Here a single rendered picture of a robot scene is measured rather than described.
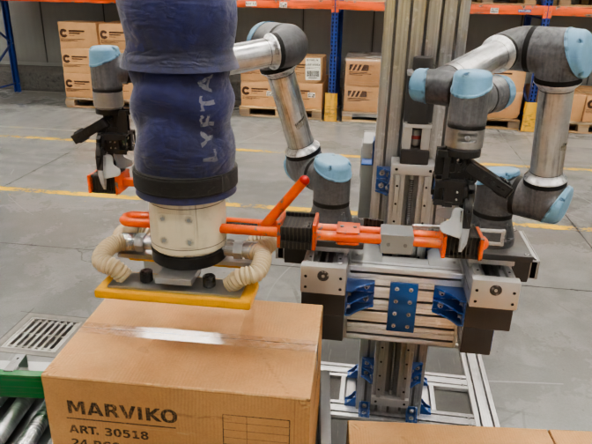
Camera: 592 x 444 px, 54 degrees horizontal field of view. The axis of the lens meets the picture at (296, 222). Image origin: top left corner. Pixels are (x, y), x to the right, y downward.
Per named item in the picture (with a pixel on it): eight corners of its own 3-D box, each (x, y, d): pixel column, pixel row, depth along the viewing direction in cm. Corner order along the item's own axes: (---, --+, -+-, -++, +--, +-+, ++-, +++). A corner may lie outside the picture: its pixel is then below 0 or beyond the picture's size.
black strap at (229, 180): (116, 196, 119) (114, 176, 118) (155, 165, 141) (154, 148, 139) (225, 203, 117) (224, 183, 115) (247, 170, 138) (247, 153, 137)
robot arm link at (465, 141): (482, 124, 120) (489, 133, 113) (478, 145, 122) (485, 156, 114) (445, 122, 121) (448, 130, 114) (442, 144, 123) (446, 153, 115)
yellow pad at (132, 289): (93, 298, 125) (92, 277, 123) (113, 277, 135) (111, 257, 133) (250, 311, 122) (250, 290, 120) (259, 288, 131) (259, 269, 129)
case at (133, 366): (62, 509, 144) (40, 374, 129) (124, 403, 181) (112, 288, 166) (305, 536, 138) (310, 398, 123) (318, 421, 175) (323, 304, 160)
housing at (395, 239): (379, 254, 125) (381, 234, 124) (379, 241, 132) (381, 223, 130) (412, 255, 125) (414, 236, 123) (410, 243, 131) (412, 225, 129)
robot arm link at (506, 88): (472, 70, 129) (448, 73, 121) (522, 75, 123) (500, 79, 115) (467, 105, 132) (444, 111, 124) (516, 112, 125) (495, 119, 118)
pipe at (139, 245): (96, 278, 126) (93, 255, 124) (139, 234, 149) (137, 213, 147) (252, 291, 122) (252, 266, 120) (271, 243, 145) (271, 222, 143)
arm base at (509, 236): (460, 228, 190) (464, 199, 186) (508, 232, 188) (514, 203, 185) (466, 247, 176) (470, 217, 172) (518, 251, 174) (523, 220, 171)
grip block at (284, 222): (276, 249, 126) (276, 224, 124) (282, 233, 135) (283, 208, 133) (314, 252, 126) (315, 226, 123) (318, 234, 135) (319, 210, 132)
